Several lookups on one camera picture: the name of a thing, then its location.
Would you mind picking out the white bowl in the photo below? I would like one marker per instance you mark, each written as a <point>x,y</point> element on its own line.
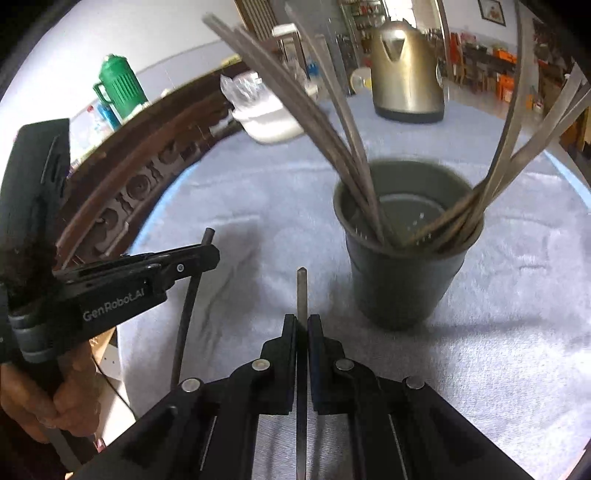
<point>272,127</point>

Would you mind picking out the blue bottle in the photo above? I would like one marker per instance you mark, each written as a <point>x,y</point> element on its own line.
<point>108,117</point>

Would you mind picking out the person's left hand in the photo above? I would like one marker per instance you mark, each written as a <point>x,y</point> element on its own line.
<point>74,406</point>

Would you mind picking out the single dark chopstick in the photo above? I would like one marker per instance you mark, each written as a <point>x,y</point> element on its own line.
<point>184,314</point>
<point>302,295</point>

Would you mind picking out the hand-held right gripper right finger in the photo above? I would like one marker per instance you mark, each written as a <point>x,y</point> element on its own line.
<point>316,364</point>

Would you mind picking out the dark wooden side table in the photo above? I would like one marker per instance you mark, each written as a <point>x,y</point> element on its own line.
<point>485,60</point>

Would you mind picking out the brown wooden door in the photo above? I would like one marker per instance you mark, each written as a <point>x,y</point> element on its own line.
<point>256,16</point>

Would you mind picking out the framed wall picture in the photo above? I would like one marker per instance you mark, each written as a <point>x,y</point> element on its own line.
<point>492,11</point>

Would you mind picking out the dark green perforated utensil holder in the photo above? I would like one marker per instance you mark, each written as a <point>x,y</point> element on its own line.
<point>397,295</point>

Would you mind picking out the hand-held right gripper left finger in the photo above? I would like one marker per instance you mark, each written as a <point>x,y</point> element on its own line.
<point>290,364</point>

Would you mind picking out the grey table cloth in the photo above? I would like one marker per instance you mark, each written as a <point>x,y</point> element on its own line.
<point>508,323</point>

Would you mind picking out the carved dark wooden chair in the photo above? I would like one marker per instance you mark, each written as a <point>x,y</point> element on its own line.
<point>138,175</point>

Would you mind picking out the steel electric kettle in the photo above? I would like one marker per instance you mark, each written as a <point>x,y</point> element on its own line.
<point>406,78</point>

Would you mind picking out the person's left forearm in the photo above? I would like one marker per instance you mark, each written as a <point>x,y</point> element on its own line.
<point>23,457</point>

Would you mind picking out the bunch of dark chopsticks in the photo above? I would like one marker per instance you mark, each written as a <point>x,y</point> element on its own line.
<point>352,152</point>

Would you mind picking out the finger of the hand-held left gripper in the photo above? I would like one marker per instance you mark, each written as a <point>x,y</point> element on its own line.
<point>184,261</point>

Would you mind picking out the white lidded jar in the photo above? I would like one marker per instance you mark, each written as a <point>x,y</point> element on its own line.
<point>285,30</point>

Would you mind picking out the green thermos jug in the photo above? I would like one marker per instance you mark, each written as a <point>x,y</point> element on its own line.
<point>122,83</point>

